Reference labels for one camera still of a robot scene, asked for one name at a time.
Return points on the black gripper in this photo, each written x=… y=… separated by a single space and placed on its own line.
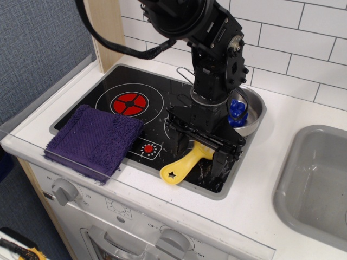
x=208 y=125

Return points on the yellow dish brush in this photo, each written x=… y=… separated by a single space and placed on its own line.
x=175 y=172

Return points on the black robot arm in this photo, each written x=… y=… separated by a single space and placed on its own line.
x=216 y=42

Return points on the purple cloth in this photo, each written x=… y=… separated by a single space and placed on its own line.
x=94 y=142

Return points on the blue toy grapes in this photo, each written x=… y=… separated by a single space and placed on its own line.
x=238 y=116

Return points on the silver metal pan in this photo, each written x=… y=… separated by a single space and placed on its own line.
x=209 y=90

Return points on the black toy stovetop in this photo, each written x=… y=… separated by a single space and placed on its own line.
x=159 y=126

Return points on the grey right oven knob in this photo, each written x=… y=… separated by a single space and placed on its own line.
x=173 y=243

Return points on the grey oven knob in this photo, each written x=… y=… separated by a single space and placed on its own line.
x=173 y=243
x=64 y=191

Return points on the grey sink basin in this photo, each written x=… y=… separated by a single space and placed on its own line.
x=310 y=197

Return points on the grey left oven knob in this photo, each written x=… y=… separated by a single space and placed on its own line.
x=64 y=191

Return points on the yellow black object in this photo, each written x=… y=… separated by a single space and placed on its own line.
x=29 y=254

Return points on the grey oven door handle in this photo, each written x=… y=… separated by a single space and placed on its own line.
x=106 y=250

